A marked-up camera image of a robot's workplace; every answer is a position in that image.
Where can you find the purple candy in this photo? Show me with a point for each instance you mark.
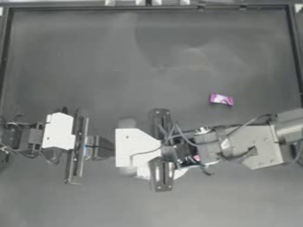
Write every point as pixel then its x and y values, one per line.
pixel 222 99

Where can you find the black table frame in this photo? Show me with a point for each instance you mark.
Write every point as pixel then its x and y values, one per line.
pixel 79 7

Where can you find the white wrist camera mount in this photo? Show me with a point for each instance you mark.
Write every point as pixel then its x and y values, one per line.
pixel 59 131
pixel 134 147

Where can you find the clear bag with pink zip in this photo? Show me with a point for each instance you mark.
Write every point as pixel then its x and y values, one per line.
pixel 182 173

